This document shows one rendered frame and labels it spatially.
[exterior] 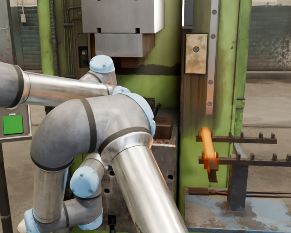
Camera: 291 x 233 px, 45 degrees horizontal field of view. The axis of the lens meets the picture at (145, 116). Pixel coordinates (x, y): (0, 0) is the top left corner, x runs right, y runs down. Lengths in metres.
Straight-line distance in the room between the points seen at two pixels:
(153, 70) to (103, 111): 1.27
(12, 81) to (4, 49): 7.32
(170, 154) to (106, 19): 0.62
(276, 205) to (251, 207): 0.10
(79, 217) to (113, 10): 0.82
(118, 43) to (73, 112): 0.81
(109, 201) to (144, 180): 1.00
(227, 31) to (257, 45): 6.07
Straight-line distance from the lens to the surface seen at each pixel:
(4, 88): 0.78
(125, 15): 1.47
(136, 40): 1.47
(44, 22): 1.73
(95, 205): 1.06
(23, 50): 7.94
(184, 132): 1.68
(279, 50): 7.79
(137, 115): 0.73
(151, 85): 1.98
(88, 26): 1.51
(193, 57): 1.57
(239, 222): 1.38
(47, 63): 1.75
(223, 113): 1.66
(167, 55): 1.94
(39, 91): 0.83
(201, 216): 1.39
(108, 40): 1.49
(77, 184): 1.00
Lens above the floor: 1.47
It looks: 17 degrees down
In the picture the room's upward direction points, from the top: straight up
